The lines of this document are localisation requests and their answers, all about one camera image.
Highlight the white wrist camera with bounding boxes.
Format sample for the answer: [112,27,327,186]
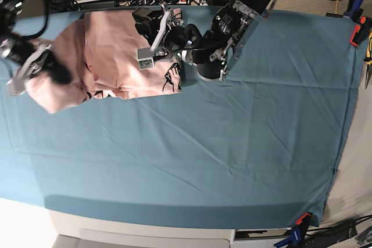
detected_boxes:
[137,48,155,70]
[6,78,26,96]

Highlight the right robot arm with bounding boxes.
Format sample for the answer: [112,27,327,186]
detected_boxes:
[1,0,71,85]

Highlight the pink T-shirt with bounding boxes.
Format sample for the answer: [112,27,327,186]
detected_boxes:
[25,10,181,114]

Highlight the blue orange clamp bottom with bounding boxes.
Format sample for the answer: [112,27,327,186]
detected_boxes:
[274,212,312,248]

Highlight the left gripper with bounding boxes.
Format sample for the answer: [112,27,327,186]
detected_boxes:
[132,1,192,56]

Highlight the yellow handled pliers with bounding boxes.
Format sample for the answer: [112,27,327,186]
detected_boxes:
[364,31,372,89]

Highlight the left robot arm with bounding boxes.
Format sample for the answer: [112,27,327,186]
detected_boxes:
[132,0,277,81]

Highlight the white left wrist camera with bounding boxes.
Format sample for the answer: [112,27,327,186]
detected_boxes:
[137,48,155,70]

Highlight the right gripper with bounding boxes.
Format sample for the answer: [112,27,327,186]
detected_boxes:
[13,43,72,85]

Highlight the blue orange clamp top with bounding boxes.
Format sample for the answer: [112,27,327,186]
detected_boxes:
[343,0,371,47]

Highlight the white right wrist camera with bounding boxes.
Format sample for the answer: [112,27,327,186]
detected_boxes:
[6,78,26,96]

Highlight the teal table cloth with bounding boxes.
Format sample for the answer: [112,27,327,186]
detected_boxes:
[1,10,366,229]

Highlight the blue orange clamp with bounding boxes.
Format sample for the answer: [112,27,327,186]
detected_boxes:
[274,212,312,248]
[343,0,371,47]

